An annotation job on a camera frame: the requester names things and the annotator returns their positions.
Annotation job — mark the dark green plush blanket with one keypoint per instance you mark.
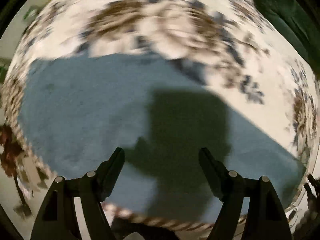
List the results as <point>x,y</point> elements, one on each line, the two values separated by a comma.
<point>298,22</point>

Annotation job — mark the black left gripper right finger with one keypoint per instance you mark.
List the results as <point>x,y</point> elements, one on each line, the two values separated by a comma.
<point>230,188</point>

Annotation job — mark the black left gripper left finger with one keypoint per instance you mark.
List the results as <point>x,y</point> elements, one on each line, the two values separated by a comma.
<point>92,189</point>

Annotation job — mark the red patterned cloth on floor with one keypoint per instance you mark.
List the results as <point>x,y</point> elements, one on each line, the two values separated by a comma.
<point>11,150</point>

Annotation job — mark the floral bedspread with checked border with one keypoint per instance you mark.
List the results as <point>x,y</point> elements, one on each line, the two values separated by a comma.
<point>245,62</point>

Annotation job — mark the blue denim jeans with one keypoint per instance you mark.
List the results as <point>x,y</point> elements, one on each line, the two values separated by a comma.
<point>76,111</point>

